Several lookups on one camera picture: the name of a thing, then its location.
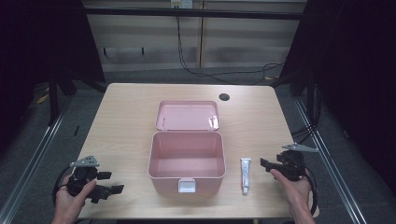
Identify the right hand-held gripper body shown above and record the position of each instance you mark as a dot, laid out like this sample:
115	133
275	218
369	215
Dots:
292	166

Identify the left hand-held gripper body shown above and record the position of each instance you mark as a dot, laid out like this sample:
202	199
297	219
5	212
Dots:
81	180

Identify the person's right hand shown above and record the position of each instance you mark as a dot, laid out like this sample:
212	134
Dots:
295	193

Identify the person's left hand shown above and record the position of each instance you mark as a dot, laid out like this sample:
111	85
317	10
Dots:
68	203

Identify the white ointment tube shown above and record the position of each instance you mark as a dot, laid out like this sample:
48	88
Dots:
245	175

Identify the pink plastic storage box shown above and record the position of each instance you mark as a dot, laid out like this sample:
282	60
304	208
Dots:
186	161

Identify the black metal stand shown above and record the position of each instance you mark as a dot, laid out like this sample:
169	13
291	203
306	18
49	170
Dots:
53	99

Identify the black curtain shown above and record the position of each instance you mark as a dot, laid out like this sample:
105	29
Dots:
40	40
351	77

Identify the aluminium floor rail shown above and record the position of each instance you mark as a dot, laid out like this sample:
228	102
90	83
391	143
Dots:
29	161
330	161

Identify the black horizontal frame bar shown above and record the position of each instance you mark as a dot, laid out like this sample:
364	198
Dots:
193	13

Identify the white wall power outlet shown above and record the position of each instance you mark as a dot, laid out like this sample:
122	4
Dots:
182	3

